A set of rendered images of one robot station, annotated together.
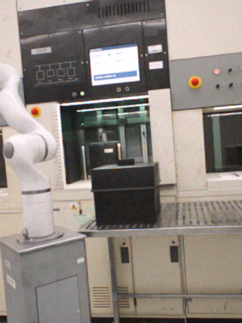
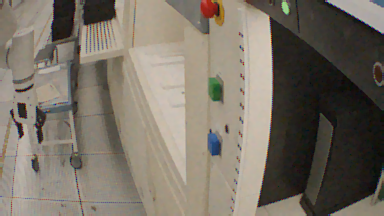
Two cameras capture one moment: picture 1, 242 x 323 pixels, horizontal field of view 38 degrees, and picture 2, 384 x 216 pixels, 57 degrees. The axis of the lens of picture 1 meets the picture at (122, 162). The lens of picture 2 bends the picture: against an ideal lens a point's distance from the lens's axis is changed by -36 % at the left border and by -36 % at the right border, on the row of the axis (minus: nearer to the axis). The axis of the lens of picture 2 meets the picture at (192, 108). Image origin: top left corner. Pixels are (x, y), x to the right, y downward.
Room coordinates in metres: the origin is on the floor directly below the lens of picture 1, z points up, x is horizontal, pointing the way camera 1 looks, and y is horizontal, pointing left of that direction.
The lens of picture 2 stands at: (1.81, -0.21, 1.53)
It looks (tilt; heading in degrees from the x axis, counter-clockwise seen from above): 24 degrees down; 66
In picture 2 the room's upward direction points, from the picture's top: straight up
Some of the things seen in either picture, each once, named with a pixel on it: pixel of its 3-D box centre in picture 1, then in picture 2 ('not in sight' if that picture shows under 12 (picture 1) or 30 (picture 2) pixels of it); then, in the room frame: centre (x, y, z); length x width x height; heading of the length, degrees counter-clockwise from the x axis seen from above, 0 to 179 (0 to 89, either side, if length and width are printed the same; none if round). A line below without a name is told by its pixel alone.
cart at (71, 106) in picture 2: not in sight; (52, 111); (2.02, 2.76, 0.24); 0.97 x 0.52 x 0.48; 82
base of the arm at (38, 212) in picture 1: (38, 214); not in sight; (1.45, 0.36, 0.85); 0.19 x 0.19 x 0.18
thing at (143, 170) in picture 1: (126, 172); not in sight; (1.68, -0.02, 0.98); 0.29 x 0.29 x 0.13; 79
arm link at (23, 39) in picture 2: not in sight; (21, 52); (1.79, 0.86, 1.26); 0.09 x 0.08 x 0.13; 145
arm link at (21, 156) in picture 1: (27, 163); not in sight; (1.42, 0.38, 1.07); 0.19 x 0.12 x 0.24; 145
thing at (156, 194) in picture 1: (128, 199); not in sight; (1.68, -0.02, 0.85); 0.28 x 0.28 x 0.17; 79
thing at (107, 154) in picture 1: (106, 152); not in sight; (2.73, 0.12, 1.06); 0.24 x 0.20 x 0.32; 80
